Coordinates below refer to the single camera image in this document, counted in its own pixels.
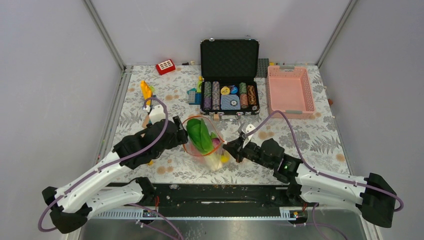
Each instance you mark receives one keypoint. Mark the green yellow toy figure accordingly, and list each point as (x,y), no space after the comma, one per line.
(199,84)

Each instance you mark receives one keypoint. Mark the clear orange-zip bag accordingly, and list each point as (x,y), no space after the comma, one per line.
(205,142)

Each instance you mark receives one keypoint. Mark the yellow toy banana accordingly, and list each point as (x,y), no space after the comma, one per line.
(224,158)

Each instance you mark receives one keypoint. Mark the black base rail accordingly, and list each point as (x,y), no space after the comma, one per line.
(180,200)

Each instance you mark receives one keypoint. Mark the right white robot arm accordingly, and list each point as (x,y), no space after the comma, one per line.
(370,197)

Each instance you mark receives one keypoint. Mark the black poker chip case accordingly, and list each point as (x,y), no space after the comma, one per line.
(228,71)

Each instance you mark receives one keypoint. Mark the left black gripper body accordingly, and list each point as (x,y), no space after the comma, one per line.
(179,139)

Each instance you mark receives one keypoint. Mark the grey building baseplate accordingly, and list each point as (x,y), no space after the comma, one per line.
(262,67)

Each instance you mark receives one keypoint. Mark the red white toy block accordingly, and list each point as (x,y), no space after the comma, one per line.
(165,67)

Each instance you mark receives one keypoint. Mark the pink plastic basket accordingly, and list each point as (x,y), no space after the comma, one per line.
(289,91)

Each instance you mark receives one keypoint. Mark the teal blue block stack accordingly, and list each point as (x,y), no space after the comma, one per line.
(194,97)

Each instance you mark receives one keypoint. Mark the purple toy onion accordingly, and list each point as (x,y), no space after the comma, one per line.
(216,142)

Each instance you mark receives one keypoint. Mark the green white bok choy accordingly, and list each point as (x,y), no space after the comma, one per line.
(202,139)

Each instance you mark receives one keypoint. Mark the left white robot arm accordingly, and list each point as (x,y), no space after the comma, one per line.
(72,205)

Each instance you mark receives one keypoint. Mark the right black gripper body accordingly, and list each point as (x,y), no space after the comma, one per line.
(249,150)

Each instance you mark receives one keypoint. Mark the yellow blue toy cart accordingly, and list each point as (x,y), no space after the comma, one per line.
(147,93)

